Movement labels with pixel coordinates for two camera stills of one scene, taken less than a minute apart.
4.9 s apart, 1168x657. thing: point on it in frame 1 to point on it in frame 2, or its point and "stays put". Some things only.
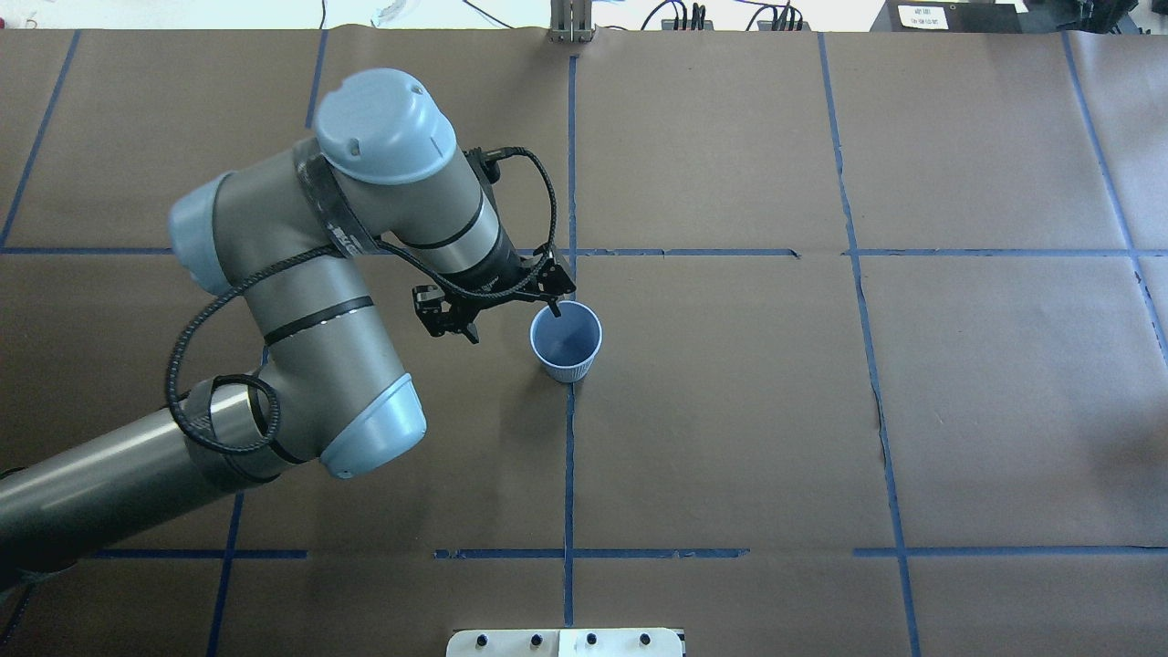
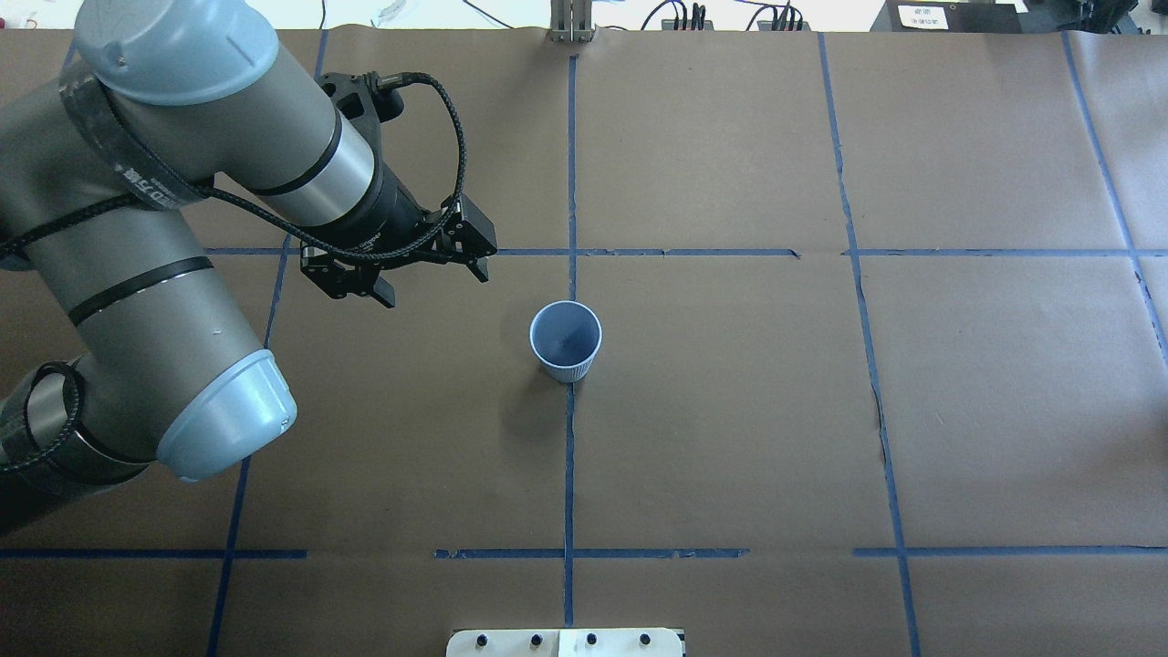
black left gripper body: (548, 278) to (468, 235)
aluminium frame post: (571, 21) stays put
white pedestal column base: (565, 642) stays put
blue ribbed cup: (567, 344) stays put
